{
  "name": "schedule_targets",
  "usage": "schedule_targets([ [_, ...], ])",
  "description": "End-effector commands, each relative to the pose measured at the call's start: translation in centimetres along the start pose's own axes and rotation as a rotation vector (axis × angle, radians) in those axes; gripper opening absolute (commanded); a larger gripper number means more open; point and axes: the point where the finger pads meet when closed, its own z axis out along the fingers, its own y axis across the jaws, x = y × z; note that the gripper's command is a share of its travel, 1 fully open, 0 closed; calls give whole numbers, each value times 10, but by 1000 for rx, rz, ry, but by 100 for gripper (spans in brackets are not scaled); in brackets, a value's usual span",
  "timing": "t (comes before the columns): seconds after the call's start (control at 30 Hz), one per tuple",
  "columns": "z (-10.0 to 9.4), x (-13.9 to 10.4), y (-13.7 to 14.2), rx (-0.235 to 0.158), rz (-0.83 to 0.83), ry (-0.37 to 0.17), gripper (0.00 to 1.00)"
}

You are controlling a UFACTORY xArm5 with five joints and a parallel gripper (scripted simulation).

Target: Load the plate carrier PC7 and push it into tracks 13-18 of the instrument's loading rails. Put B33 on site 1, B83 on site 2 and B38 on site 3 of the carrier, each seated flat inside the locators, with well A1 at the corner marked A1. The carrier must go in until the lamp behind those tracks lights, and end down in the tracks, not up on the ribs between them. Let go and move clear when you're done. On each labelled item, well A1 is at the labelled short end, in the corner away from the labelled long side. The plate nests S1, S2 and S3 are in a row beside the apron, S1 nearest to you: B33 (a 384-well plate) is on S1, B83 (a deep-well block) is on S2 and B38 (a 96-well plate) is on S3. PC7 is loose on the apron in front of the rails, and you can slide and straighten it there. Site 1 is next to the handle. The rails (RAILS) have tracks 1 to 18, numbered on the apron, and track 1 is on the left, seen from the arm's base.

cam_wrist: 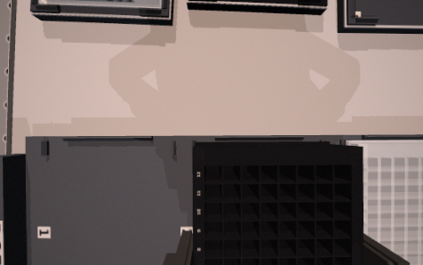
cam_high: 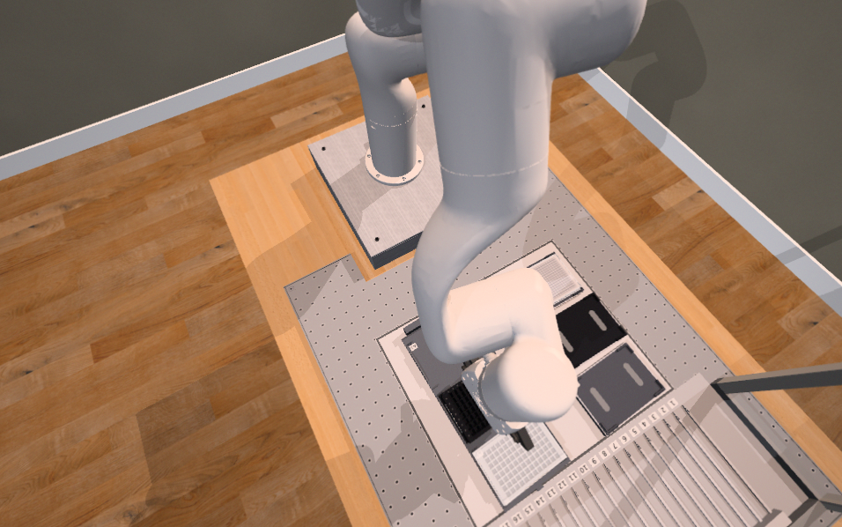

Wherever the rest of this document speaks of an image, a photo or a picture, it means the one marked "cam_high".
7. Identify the black deep-well block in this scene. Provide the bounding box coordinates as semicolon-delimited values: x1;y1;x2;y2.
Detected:
438;381;491;443

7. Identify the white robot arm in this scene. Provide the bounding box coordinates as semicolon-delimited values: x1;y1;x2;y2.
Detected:
345;0;647;423

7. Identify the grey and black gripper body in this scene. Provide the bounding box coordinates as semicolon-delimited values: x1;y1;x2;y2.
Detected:
462;358;528;435

